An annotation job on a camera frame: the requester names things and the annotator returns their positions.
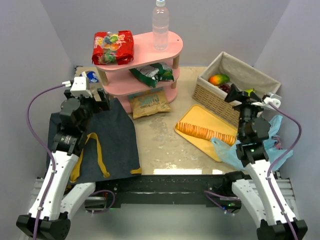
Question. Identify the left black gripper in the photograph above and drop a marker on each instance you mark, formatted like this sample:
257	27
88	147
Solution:
99	99

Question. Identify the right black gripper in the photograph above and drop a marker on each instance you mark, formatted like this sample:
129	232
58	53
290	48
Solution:
243	100

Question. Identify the dark denim tote bag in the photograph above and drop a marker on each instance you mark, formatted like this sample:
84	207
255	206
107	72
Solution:
110	151

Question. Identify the brown kettle chips bag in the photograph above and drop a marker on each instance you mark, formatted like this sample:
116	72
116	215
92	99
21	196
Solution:
149	104

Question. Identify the red fruit candy bag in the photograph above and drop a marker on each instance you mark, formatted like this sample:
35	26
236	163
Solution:
113	48

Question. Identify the green chips bag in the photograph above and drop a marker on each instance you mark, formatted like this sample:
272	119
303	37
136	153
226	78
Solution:
151	74

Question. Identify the clear plastic water bottle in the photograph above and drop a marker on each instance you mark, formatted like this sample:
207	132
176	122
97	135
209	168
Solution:
160	25

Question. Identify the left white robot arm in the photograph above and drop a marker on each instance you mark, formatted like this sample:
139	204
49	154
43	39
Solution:
50	216

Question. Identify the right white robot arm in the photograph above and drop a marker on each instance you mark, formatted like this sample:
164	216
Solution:
266	204

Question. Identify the red grapes bunch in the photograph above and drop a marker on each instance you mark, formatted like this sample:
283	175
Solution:
225	87

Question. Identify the green pear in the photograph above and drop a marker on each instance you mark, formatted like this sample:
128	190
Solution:
250	92

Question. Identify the mango fruit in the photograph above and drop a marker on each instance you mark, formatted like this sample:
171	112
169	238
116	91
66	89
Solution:
218	79

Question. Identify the wicker basket with liner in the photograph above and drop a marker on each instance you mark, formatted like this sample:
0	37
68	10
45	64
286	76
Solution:
243	75

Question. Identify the blue white can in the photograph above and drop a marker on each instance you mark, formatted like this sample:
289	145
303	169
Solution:
91	75

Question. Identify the yellow tray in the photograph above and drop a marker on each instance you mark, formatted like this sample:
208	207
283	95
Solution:
200	116

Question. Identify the long braided bread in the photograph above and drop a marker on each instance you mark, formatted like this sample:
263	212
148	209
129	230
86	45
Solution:
204	133

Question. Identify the blue plastic bag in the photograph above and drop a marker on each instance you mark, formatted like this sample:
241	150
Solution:
227	153

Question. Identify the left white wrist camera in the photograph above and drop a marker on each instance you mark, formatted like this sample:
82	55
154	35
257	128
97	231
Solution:
79	87

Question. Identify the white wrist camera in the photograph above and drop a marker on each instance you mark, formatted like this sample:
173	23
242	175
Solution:
268	102
79	87

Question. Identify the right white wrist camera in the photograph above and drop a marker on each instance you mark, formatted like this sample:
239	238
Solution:
268	102

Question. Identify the black base frame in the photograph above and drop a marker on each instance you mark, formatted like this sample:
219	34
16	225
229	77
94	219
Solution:
208	190

